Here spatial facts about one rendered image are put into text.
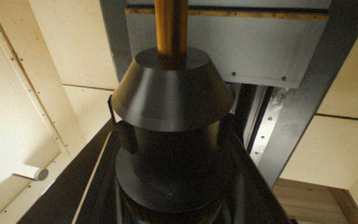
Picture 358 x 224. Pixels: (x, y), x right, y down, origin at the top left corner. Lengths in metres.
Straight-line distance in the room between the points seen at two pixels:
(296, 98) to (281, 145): 0.20
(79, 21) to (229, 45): 0.86
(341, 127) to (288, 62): 0.80
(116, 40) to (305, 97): 0.61
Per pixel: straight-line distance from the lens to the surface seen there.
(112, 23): 0.62
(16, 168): 1.22
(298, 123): 0.70
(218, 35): 0.48
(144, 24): 0.52
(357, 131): 1.32
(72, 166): 0.53
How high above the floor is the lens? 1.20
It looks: 35 degrees up
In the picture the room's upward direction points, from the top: 180 degrees counter-clockwise
